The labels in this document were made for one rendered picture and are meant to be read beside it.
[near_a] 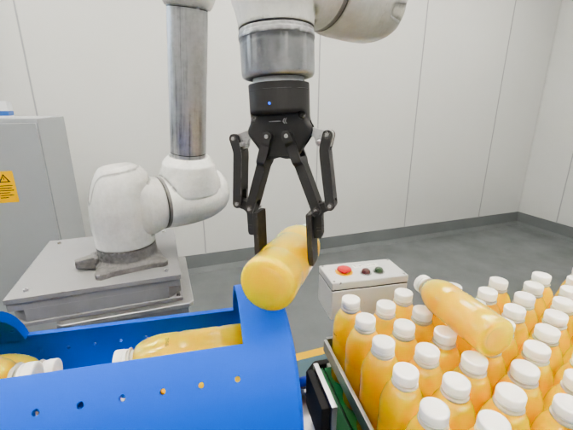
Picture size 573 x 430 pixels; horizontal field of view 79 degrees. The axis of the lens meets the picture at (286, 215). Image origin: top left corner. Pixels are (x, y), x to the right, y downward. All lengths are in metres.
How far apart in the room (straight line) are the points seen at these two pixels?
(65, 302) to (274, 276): 0.69
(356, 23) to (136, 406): 0.54
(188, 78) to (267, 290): 0.68
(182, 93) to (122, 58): 2.21
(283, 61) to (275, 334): 0.33
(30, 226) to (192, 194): 1.18
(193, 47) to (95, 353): 0.71
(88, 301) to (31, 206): 1.09
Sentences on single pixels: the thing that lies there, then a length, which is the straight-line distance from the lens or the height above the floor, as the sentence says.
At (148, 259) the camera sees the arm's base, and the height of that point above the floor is 1.10.
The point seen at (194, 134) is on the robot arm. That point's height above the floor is 1.42.
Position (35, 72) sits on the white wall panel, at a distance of 3.26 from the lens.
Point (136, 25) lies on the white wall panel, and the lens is 3.21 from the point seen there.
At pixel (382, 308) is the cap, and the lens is 0.76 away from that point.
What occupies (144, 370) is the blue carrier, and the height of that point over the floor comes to 1.20.
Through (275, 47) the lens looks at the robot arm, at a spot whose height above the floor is 1.56.
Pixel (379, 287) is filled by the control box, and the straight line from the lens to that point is 0.89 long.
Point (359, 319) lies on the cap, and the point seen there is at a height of 1.10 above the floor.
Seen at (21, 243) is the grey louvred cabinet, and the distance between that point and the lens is 2.10.
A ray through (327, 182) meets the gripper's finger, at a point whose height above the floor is 1.41.
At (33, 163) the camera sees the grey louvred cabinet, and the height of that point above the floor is 1.25.
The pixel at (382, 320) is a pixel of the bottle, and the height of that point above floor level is 1.07.
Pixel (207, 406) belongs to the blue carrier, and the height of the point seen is 1.17.
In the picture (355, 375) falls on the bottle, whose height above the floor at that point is 0.99.
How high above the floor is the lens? 1.49
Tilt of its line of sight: 17 degrees down
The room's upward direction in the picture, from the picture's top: straight up
